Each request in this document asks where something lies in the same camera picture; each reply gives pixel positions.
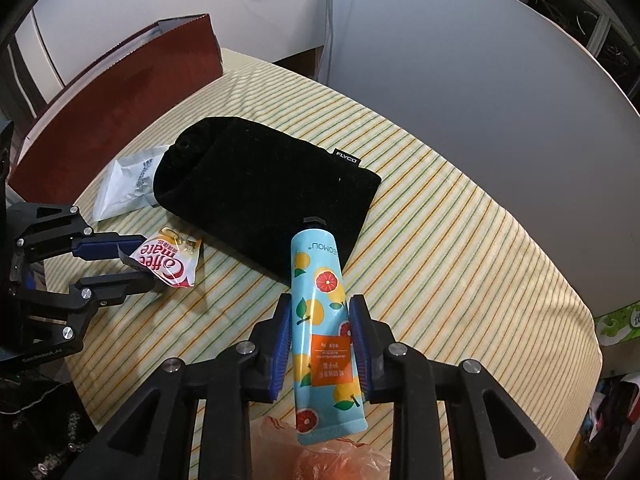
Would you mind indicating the green white carton box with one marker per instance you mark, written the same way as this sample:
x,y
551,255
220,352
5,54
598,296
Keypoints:
x,y
618,326

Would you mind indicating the red cardboard box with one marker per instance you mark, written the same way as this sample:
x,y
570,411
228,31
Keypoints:
x,y
52,148

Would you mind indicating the pink plastic bag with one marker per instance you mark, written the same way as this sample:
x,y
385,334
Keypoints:
x,y
277,454

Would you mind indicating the striped yellow table cloth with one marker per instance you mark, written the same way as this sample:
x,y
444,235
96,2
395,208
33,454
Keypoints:
x,y
495,356

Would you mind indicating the black fabric pouch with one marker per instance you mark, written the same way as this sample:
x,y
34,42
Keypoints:
x,y
253,188

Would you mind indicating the coffee mate sachet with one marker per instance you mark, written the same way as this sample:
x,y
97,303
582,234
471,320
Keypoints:
x,y
170,255

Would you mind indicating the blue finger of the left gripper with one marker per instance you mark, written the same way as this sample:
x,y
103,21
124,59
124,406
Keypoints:
x,y
113,289
105,246

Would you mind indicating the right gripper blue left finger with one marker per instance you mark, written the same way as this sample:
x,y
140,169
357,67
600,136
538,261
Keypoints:
x,y
272,339

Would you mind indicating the fruit pattern cream tube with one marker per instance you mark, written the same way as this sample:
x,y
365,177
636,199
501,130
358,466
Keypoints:
x,y
328,398

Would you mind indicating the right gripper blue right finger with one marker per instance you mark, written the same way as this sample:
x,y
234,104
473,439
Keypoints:
x,y
370,339

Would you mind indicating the white foil sachet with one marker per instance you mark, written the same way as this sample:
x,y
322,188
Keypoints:
x,y
127,184

